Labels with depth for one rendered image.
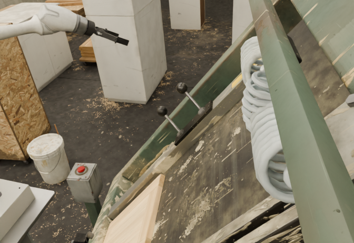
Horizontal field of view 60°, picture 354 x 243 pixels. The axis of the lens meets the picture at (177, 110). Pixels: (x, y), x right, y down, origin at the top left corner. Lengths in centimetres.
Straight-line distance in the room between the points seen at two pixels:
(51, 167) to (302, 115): 278
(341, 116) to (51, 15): 133
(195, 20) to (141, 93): 265
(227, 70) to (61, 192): 212
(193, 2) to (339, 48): 543
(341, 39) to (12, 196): 161
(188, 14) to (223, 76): 484
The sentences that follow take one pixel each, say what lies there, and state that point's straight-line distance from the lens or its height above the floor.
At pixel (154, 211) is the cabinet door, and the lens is 103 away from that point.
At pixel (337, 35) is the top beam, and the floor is 182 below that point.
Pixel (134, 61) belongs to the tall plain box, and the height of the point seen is 58.
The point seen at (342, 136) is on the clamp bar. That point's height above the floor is 178.
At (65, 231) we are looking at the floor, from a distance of 266.
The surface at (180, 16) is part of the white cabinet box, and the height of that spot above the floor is 24.
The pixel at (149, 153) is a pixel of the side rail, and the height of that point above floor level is 106.
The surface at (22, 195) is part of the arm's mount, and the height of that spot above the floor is 84.
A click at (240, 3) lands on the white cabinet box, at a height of 80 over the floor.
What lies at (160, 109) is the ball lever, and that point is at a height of 143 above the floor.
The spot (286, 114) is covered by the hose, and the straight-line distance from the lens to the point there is 19.
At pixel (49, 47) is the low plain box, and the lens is 473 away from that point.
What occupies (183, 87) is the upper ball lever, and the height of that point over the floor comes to 152.
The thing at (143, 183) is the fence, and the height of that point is 113.
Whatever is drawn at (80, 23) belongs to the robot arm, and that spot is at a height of 157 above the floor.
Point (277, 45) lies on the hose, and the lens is 26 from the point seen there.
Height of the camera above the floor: 201
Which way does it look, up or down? 34 degrees down
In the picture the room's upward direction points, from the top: 5 degrees counter-clockwise
